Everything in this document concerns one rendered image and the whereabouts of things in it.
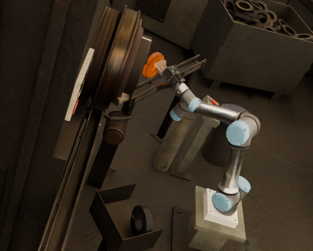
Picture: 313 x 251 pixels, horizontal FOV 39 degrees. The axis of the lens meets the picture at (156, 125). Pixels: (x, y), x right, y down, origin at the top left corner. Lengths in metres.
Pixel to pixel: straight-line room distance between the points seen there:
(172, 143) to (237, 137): 0.88
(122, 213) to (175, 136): 1.09
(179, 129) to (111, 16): 1.26
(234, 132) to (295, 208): 1.53
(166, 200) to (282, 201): 1.01
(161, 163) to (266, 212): 0.88
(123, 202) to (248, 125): 0.74
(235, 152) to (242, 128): 0.15
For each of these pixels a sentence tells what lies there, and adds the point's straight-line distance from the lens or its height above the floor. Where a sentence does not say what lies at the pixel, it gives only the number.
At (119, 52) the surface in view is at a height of 1.25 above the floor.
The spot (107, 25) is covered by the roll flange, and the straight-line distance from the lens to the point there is 1.89.
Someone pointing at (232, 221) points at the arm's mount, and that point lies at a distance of 2.69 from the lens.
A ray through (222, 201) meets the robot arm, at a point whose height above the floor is 0.55.
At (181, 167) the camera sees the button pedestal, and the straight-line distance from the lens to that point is 3.27.
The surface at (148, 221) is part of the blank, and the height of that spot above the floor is 0.74.
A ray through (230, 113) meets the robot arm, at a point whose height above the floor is 0.90.
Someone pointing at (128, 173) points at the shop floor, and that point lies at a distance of 3.13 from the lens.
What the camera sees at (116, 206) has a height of 0.61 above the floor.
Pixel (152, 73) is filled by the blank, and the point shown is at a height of 0.86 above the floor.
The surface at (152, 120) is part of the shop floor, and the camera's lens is 3.66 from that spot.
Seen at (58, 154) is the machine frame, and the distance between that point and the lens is 1.82.
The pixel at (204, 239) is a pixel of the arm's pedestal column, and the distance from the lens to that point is 2.81.
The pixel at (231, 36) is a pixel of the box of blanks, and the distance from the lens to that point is 4.13.
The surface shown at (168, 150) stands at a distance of 3.10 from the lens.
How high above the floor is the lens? 2.14
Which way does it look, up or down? 36 degrees down
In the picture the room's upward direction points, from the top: 25 degrees clockwise
